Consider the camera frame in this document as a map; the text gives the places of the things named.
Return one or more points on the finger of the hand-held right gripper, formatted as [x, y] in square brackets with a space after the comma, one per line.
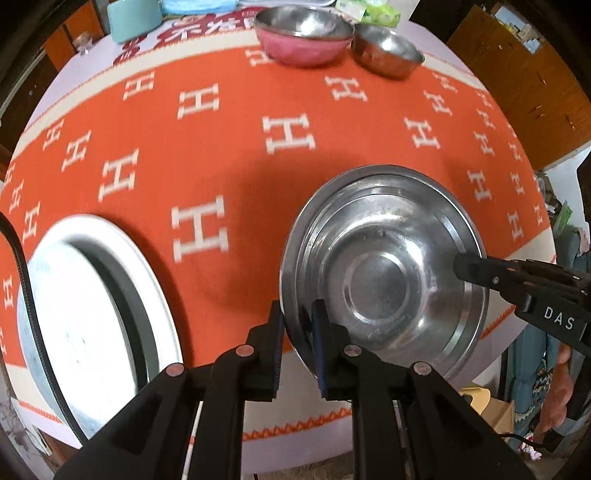
[480, 270]

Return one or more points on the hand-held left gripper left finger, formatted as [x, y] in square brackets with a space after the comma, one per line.
[277, 355]

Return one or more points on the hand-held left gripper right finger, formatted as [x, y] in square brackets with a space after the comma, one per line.
[319, 355]

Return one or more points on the large steel bowl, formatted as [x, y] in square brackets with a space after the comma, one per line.
[378, 286]

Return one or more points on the white oval plate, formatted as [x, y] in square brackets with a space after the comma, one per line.
[154, 286]

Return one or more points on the person's right hand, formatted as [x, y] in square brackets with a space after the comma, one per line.
[559, 392]

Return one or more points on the teal patterned cloth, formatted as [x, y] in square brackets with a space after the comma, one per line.
[531, 360]

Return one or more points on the cardboard box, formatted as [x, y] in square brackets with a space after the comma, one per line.
[489, 410]

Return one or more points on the brown wooden cabinet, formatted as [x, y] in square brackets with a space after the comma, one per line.
[531, 78]

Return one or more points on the orange printed tablecloth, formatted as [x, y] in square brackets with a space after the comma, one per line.
[221, 138]

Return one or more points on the small steel bowl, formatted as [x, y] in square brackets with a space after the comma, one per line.
[388, 53]

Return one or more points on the green tissue pack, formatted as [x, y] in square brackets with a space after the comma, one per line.
[369, 11]

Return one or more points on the pink steel bowl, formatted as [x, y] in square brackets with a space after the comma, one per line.
[300, 46]

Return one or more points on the blue face mask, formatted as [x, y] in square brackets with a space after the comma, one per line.
[198, 5]

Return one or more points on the teal canister with brown lid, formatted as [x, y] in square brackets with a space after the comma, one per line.
[134, 21]

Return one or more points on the small glass jar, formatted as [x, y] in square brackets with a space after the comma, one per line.
[83, 41]

